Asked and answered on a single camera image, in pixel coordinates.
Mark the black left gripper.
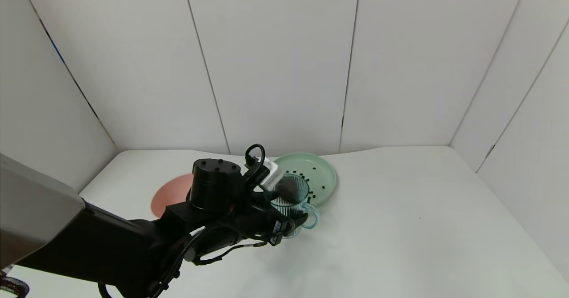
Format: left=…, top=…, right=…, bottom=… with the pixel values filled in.
left=236, top=177, right=309, bottom=247

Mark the blue ribbed transparent cup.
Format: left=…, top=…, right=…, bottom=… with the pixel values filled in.
left=264, top=173, right=320, bottom=239

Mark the dark coffee bean pile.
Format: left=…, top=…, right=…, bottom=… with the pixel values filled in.
left=277, top=168, right=328, bottom=203

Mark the pink bowl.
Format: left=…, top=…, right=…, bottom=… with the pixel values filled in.
left=151, top=174, right=196, bottom=219

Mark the green round plate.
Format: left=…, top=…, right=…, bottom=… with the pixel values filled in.
left=272, top=153, right=337, bottom=208

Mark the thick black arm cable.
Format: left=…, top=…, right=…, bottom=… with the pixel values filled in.
left=0, top=275, right=30, bottom=298

